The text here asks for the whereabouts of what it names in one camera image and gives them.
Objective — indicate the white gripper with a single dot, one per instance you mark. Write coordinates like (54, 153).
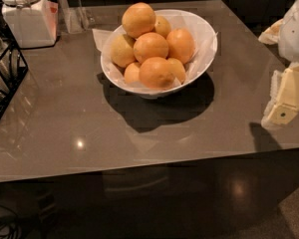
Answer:
(295, 34)

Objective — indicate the white bowl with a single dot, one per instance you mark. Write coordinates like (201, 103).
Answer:
(202, 63)

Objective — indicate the front right small orange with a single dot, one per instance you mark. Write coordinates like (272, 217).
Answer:
(178, 69)

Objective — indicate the front large orange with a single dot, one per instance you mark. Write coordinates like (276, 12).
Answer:
(156, 73)

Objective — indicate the front left small orange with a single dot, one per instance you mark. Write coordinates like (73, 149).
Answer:
(131, 73)

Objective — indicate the left yellowish orange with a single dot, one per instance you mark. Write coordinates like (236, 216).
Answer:
(122, 50)

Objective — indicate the clear acrylic stand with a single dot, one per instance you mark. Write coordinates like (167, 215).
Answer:
(75, 18)

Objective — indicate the white ceramic jar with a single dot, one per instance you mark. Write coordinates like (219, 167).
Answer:
(33, 23)

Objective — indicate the black wire rack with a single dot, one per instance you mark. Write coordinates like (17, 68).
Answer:
(13, 67)

